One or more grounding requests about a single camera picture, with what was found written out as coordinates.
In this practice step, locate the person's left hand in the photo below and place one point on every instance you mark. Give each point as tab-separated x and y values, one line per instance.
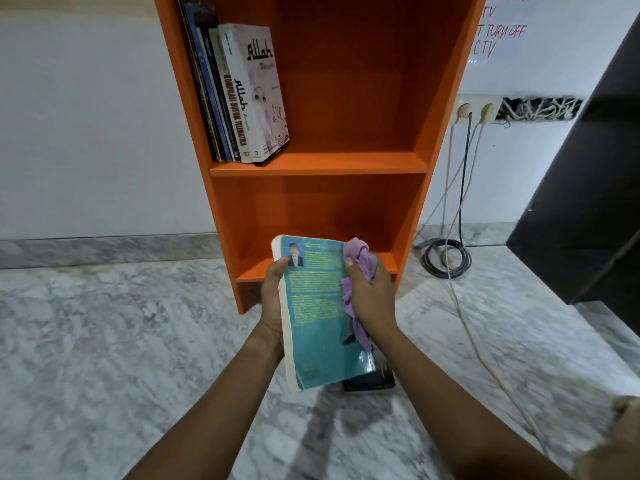
270	304

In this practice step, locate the person's right hand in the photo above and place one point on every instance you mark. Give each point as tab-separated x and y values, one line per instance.
372	304

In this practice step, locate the small green cover book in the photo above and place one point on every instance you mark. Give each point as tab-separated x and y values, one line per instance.
315	319

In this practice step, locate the purple cleaning cloth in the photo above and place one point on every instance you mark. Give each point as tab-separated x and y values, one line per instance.
357	249

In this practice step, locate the dark blue boat cover book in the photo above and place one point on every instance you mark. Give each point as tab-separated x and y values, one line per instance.
372	382

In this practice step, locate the cream red-titled cover book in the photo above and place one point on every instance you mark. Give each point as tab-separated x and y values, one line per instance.
231	104

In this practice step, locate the green photo cover book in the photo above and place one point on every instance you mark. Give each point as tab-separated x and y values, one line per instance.
216	104

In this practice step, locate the white cover book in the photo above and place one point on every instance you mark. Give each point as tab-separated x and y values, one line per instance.
260	84

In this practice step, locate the orange wooden bookshelf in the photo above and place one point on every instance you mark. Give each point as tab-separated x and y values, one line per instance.
340	84

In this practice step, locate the blue maths textbook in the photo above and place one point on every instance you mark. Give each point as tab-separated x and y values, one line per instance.
192	24

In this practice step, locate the person's right forearm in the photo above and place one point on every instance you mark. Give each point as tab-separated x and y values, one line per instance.
465	419

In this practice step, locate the person's left forearm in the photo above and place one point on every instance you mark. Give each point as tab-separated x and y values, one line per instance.
210	419

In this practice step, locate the dark brown cabinet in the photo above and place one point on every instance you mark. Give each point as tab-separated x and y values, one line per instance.
580	194

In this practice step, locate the white wall socket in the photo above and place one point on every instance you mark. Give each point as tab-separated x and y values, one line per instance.
475	108

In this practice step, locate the white paper wall note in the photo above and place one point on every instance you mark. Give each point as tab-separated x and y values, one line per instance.
500	29

